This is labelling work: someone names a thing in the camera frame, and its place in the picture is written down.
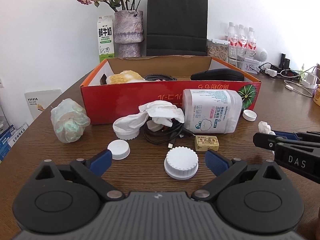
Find white lid under tissue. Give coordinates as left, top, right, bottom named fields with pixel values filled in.
left=112, top=122, right=139, bottom=140

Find water bottle middle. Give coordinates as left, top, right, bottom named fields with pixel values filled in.
left=236, top=24, right=248, bottom=59

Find cotton swab plastic jar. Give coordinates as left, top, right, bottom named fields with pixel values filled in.
left=182, top=89, right=242, bottom=134

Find yellow eraser block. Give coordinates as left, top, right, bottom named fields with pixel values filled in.
left=195, top=135, right=220, bottom=152

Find navy zipper case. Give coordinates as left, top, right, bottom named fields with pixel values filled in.
left=190, top=68, right=245, bottom=81

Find small white paper wad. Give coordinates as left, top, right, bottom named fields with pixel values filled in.
left=258, top=121, right=275, bottom=135

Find black standing device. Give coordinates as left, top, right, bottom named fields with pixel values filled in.
left=279, top=54, right=290, bottom=70

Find water bottle left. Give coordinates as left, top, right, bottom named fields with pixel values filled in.
left=227, top=22, right=238, bottom=60

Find red cardboard box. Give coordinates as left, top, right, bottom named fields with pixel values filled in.
left=80, top=55, right=261, bottom=125

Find white power adapter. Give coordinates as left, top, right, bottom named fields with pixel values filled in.
left=265, top=68, right=278, bottom=77

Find yellow mug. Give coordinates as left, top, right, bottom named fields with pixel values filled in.
left=313, top=84, right=320, bottom=106

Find water bottle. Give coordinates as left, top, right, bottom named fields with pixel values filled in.
left=247, top=27, right=257, bottom=58
left=227, top=22, right=238, bottom=60
left=236, top=24, right=248, bottom=59

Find seed storage container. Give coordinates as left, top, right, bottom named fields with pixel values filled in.
left=206, top=38, right=228, bottom=62

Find milk carton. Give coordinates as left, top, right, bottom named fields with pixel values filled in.
left=97, top=15, right=115, bottom=62

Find black paper bag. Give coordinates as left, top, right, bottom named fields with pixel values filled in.
left=146, top=0, right=208, bottom=56

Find crumpled white tissue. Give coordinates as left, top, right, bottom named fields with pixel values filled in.
left=113, top=100, right=184, bottom=133

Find large white jar lid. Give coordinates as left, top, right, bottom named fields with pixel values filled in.
left=164, top=146, right=199, bottom=180

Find purple ceramic vase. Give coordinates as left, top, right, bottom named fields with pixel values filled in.
left=114, top=10, right=144, bottom=58

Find white bottle cap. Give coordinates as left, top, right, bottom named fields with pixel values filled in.
left=242, top=109, right=257, bottom=122

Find small white cap left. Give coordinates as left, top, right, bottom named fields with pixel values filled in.
left=107, top=139, right=130, bottom=160

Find green white roll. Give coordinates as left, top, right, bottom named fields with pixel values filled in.
left=50, top=98, right=91, bottom=144

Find yellow white plush sheep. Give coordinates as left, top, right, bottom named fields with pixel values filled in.
left=106, top=70, right=145, bottom=85

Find white cable with puck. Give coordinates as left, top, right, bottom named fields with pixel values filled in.
left=284, top=80, right=314, bottom=98

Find white leaning board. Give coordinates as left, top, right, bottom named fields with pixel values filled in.
left=24, top=89, right=62, bottom=120

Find water bottle right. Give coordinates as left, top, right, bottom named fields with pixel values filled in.
left=247, top=27, right=257, bottom=58

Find white round speaker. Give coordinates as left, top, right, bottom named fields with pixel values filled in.
left=254, top=47, right=268, bottom=62

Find blue white boxes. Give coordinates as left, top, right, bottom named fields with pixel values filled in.
left=0, top=123, right=28, bottom=162

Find thin black usb cable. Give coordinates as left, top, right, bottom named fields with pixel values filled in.
left=143, top=119, right=194, bottom=150

